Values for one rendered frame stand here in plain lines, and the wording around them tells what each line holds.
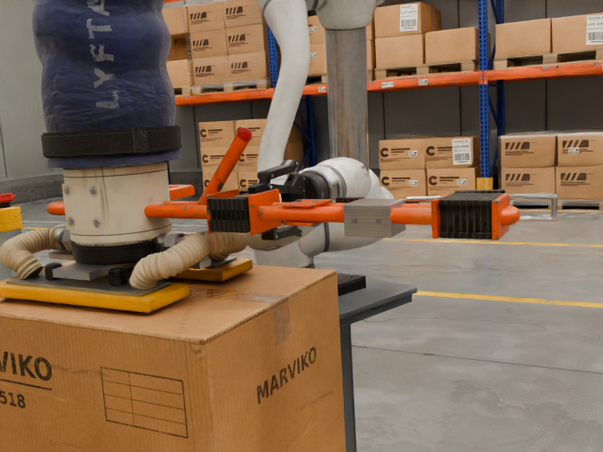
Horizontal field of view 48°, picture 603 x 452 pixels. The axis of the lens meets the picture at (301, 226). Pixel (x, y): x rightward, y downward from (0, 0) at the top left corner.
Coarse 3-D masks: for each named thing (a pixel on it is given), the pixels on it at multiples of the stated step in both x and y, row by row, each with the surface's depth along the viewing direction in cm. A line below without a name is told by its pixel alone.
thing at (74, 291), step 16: (48, 272) 110; (112, 272) 104; (0, 288) 111; (16, 288) 109; (32, 288) 108; (48, 288) 108; (64, 288) 106; (80, 288) 105; (96, 288) 104; (112, 288) 103; (128, 288) 102; (160, 288) 103; (176, 288) 103; (80, 304) 103; (96, 304) 101; (112, 304) 100; (128, 304) 98; (144, 304) 97; (160, 304) 99
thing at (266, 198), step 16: (224, 192) 105; (240, 192) 108; (272, 192) 103; (208, 208) 101; (224, 208) 99; (240, 208) 98; (256, 208) 99; (208, 224) 102; (224, 224) 100; (240, 224) 99; (256, 224) 99; (272, 224) 103
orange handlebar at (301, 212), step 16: (176, 192) 134; (192, 192) 138; (48, 208) 119; (64, 208) 117; (144, 208) 109; (160, 208) 108; (176, 208) 106; (192, 208) 105; (272, 208) 98; (288, 208) 97; (304, 208) 96; (320, 208) 95; (336, 208) 94; (400, 208) 90; (416, 208) 89; (512, 208) 85; (288, 224) 97; (304, 224) 96; (416, 224) 89
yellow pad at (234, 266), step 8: (232, 256) 122; (216, 264) 116; (224, 264) 118; (232, 264) 118; (240, 264) 118; (248, 264) 120; (184, 272) 117; (192, 272) 116; (200, 272) 115; (208, 272) 115; (216, 272) 114; (224, 272) 114; (232, 272) 116; (240, 272) 118; (208, 280) 115; (216, 280) 114; (224, 280) 114
